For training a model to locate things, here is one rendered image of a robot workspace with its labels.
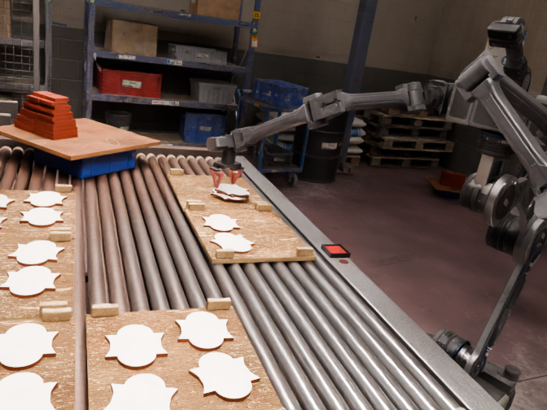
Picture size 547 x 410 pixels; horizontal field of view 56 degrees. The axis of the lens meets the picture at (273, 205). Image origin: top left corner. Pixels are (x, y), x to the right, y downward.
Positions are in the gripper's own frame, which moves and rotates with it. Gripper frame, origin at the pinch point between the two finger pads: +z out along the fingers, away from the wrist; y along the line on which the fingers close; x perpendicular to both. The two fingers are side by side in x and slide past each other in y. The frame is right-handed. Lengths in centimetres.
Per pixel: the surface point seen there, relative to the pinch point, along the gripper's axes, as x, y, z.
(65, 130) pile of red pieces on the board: 61, -35, -9
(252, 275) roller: -53, -42, 5
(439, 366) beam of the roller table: -110, -40, 5
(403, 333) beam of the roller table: -97, -34, 5
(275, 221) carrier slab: -32.4, -6.0, 3.6
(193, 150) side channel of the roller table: 53, 32, 4
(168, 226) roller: -12.1, -40.1, 5.5
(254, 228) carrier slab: -32.6, -18.5, 3.6
